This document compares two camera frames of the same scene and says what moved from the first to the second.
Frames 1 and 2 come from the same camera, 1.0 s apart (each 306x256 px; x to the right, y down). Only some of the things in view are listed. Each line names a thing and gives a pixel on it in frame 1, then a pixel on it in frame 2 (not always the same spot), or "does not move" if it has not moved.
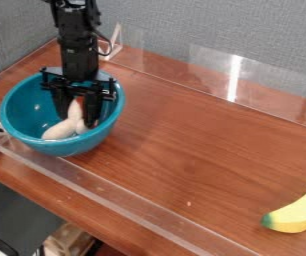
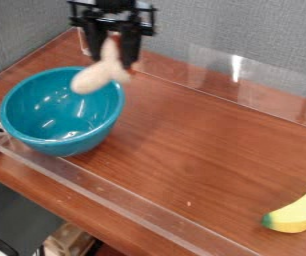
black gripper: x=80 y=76 -> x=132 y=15
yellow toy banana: x=299 y=216 does not move
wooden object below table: x=69 y=241 does not move
